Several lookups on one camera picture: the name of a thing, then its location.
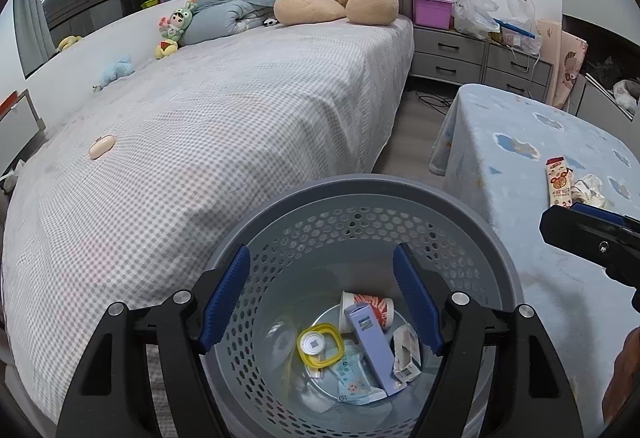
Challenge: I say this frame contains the clear plastic bag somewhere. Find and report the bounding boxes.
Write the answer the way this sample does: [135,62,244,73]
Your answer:
[500,0,543,56]
[451,0,501,41]

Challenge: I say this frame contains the person's right forearm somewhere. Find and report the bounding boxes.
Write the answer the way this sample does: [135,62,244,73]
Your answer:
[602,325,640,424]

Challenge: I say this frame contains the small pink case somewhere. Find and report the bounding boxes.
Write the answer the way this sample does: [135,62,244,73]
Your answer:
[89,135,117,160]

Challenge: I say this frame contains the pink printed board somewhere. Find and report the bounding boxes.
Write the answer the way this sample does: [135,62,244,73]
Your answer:
[552,35,588,111]

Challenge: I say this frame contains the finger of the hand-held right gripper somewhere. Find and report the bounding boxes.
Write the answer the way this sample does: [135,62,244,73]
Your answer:
[571,203,640,235]
[540,205,640,313]

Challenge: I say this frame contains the red snack packet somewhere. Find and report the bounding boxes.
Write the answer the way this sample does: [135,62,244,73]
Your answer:
[546,157,572,209]

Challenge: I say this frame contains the pink storage box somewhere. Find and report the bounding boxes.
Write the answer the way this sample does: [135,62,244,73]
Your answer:
[412,0,455,29]

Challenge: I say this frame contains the black floor cable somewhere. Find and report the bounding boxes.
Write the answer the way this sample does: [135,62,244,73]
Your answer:
[415,90,456,108]

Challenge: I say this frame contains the white wrapper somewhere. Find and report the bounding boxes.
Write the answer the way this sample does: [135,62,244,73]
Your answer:
[571,174,607,209]

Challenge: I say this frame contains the beige board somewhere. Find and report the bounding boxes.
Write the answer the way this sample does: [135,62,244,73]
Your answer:
[536,19,563,68]

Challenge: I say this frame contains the blue cloud print blanket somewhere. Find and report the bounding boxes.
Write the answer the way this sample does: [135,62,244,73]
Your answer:
[429,82,640,438]

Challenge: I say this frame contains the grey checked bed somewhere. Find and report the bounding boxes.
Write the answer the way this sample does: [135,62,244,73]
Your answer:
[0,15,416,426]

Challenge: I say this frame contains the yellow plastic lid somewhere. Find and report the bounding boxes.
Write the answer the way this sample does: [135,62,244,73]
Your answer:
[297,324,345,369]

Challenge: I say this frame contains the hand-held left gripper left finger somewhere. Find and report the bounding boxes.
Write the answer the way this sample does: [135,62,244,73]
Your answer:
[55,244,252,438]

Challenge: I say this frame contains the grey drawer cabinet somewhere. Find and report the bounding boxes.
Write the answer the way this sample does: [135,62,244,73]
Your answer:
[409,25,488,86]
[482,40,555,106]

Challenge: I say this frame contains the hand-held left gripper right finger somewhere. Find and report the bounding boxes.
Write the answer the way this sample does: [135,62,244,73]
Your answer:
[392,243,585,438]

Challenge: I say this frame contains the white playing card box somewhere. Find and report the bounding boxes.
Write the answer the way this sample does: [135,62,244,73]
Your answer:
[391,324,422,385]

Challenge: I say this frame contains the light blue plush toy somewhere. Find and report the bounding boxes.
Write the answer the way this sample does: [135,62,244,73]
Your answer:
[92,56,135,91]

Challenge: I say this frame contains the white red paper cup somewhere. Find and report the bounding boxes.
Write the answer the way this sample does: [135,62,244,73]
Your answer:
[340,290,395,334]

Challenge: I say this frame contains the purple cardboard box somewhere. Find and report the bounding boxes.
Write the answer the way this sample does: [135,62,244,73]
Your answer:
[344,304,407,396]

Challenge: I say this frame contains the green hooded plush doll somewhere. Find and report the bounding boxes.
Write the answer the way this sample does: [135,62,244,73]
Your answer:
[159,0,197,41]

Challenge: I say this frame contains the blue wet wipes packet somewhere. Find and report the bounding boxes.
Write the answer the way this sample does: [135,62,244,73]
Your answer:
[327,350,388,404]

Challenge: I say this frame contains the white grey cloth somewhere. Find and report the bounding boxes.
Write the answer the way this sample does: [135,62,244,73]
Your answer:
[612,78,640,113]

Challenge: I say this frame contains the grey perforated plastic basket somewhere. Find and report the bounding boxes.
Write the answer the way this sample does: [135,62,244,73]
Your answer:
[200,174,525,438]

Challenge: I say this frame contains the dark open cabinet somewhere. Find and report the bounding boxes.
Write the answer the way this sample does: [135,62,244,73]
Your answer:
[562,12,640,119]

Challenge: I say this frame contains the grey white bed guard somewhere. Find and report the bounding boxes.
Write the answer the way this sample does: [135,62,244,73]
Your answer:
[0,89,46,169]

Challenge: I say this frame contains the light blue folded quilt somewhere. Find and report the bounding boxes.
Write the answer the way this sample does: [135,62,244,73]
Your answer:
[179,0,301,46]

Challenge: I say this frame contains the blue stick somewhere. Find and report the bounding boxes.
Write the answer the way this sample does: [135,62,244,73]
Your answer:
[492,18,536,39]

